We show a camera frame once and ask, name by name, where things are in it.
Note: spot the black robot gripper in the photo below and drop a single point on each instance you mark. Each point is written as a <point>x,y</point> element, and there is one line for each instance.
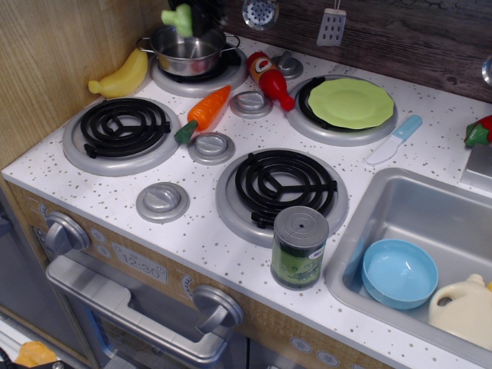
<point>205,14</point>

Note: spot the light green toy broccoli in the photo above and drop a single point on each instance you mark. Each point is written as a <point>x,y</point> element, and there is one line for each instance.
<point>180,19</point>

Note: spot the silver metal pan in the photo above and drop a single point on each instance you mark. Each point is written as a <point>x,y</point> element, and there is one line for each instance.
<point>187,57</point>

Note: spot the hanging silver strainer ladle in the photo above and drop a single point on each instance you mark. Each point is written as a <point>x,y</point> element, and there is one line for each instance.
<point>260,15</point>

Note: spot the back left burner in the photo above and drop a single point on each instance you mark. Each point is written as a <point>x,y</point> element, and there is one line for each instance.
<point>231,70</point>

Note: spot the red toy ketchup bottle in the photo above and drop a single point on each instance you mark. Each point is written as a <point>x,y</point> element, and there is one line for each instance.
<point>269,79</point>

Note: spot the orange toy carrot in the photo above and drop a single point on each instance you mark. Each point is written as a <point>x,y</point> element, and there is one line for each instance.
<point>203,114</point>

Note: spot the grey stove knob upper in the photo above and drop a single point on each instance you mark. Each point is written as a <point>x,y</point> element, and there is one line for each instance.
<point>251,105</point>

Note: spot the grey stove knob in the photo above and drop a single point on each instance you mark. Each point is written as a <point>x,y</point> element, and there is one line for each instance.
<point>162,202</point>
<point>213,148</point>
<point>251,105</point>
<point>290,67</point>

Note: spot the yellow toy banana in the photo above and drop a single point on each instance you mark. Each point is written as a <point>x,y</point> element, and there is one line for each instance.
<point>125,80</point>

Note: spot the grey stove knob back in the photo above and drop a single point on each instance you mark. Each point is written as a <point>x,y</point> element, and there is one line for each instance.
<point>290,67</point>

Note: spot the hanging silver spatula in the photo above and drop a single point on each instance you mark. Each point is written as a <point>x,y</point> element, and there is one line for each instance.
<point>331,31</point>

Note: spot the grey stove knob middle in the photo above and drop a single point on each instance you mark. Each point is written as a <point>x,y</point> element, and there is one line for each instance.
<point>213,148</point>

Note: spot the front left black burner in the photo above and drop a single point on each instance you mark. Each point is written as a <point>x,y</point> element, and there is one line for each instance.
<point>122,136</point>

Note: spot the black burner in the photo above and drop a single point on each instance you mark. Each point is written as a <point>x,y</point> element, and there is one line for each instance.
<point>302,119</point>
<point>122,136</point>
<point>256,187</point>

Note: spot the back right black burner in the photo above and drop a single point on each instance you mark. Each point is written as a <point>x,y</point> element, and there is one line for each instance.
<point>302,119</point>

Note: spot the green toy plate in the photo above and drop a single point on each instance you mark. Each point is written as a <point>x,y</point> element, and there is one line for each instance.
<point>351,103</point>

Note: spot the front right black burner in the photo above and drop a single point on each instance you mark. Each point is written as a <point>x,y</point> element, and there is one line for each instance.
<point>256,187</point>

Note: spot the grey stove knob front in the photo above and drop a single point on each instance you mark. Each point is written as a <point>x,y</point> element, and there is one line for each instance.
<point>162,202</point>

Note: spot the blue white toy knife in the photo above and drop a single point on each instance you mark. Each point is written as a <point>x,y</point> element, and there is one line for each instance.
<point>389,147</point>

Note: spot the green labelled grey can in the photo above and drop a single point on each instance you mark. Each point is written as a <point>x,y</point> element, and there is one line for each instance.
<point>300,234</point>

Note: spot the grey oven dial left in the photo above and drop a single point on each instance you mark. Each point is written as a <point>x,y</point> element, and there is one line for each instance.
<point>65,234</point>

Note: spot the grey oven dial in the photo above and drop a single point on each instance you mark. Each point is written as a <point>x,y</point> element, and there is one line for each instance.
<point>65,234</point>
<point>217,309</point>

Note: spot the hanging silver utensil right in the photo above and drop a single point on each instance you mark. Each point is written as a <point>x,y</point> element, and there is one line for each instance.
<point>486,70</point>

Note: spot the grey oven dial right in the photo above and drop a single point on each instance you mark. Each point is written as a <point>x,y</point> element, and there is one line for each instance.
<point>217,309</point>

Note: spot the red toy pepper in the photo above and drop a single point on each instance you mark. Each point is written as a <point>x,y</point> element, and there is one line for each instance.
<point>479,132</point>

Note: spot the silver faucet base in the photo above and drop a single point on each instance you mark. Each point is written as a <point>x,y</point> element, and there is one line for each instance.
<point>477,172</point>

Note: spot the silver sink basin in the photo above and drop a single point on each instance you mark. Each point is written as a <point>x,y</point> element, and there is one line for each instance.
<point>451,224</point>

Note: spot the blue toy bowl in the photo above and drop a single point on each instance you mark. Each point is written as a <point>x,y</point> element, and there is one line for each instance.
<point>399,274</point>

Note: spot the yellow object bottom left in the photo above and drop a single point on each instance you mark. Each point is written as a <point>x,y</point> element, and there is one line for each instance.
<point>35,353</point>

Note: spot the cream toy jug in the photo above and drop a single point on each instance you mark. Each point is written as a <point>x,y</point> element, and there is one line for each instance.
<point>463,309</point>

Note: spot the grey oven door handle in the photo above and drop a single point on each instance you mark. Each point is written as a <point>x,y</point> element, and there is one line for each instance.
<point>125,334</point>

